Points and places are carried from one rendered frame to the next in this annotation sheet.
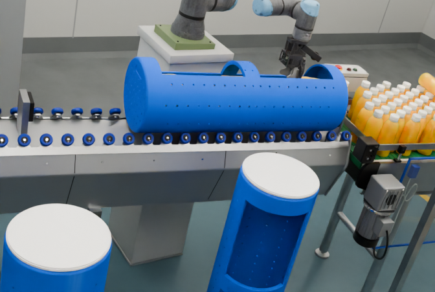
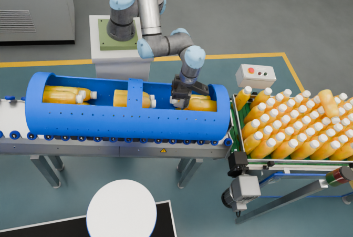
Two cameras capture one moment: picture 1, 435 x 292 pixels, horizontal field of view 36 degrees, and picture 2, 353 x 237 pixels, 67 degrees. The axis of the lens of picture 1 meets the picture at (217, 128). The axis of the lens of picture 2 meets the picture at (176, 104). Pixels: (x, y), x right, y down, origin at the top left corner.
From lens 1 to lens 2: 1.86 m
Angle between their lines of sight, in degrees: 30
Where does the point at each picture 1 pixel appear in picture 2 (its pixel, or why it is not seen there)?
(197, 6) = (118, 16)
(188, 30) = (115, 32)
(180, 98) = (58, 123)
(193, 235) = not seen: hidden behind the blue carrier
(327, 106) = (205, 133)
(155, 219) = not seen: hidden behind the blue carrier
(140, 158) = (46, 146)
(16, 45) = not seen: outside the picture
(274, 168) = (120, 204)
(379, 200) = (237, 196)
